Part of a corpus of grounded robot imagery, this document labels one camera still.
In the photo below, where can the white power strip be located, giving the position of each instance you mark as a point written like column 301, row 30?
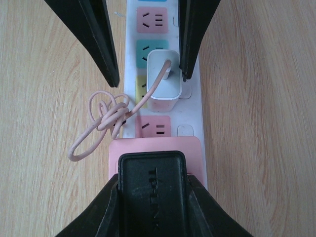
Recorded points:
column 150, row 25

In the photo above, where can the black power adapter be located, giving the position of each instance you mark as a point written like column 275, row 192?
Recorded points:
column 153, row 195

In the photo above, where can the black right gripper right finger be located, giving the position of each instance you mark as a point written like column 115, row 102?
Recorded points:
column 206, row 217

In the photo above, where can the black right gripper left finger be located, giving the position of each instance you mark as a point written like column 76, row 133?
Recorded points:
column 103, row 217

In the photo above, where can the white usb charger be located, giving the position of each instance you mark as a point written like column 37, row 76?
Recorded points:
column 163, row 64

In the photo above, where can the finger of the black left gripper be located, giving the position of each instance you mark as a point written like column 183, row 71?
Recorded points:
column 89, row 21
column 194, row 17

